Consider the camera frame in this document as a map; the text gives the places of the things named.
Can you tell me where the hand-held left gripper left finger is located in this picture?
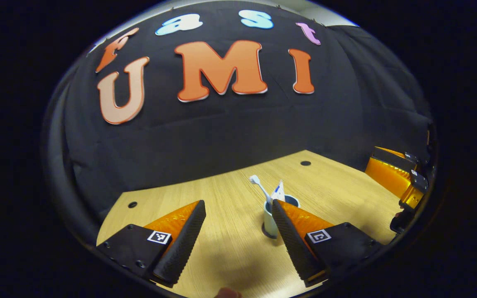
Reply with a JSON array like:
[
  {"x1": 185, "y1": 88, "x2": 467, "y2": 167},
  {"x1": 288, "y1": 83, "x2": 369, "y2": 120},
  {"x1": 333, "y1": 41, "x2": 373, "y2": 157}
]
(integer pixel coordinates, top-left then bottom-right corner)
[{"x1": 96, "y1": 200, "x2": 207, "y2": 288}]

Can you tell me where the wooden desktop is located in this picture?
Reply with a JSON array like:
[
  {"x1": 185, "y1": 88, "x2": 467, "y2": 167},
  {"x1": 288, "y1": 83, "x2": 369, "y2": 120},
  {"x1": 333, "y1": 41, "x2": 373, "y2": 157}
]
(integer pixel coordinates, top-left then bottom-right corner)
[{"x1": 96, "y1": 150, "x2": 405, "y2": 298}]

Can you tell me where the white toothbrush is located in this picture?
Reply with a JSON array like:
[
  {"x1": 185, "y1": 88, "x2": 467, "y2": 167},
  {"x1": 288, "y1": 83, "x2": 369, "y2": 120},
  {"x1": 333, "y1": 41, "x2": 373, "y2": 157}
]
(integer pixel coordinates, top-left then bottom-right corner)
[{"x1": 249, "y1": 175, "x2": 273, "y2": 205}]

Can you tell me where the black backdrop cloth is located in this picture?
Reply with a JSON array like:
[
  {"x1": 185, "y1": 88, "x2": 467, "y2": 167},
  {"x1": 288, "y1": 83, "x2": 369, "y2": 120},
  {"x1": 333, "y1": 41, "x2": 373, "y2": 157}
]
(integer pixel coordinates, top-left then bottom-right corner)
[{"x1": 42, "y1": 0, "x2": 436, "y2": 245}]

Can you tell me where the dark brown round coaster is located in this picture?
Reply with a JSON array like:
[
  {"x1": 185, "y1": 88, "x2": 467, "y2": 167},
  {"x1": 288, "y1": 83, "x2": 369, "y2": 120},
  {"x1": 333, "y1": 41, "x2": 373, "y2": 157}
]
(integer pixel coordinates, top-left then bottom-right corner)
[{"x1": 261, "y1": 223, "x2": 281, "y2": 240}]

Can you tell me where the white toothpaste tube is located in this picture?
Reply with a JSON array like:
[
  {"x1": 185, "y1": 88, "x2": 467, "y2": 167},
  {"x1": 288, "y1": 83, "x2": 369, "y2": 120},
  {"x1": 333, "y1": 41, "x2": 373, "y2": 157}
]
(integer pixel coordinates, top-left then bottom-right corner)
[{"x1": 271, "y1": 180, "x2": 285, "y2": 202}]

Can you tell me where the light blue cup wooden handle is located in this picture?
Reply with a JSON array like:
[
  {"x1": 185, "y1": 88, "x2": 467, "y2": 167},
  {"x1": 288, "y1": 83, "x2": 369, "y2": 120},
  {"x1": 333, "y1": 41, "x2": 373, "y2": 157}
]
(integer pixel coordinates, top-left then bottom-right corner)
[{"x1": 262, "y1": 195, "x2": 301, "y2": 240}]

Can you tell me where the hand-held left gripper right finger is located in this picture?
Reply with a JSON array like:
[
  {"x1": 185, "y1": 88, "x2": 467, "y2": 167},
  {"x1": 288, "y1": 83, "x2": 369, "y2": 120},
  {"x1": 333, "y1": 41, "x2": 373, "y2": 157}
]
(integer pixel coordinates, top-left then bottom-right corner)
[{"x1": 272, "y1": 199, "x2": 384, "y2": 288}]

